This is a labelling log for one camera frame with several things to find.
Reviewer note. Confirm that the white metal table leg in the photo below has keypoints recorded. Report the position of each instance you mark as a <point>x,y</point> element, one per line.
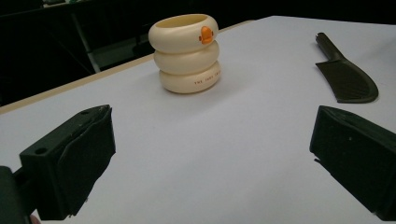
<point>84,42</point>

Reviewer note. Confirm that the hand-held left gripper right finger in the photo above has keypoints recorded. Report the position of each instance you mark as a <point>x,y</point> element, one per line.
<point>358,155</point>

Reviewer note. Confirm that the cream ringed cup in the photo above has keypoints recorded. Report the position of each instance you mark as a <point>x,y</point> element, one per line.
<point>183,59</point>

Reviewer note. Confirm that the white table cover sheet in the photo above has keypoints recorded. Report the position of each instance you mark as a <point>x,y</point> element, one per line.
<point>218,140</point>

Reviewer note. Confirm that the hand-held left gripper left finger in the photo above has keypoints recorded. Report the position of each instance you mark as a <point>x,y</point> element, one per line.
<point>77,161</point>

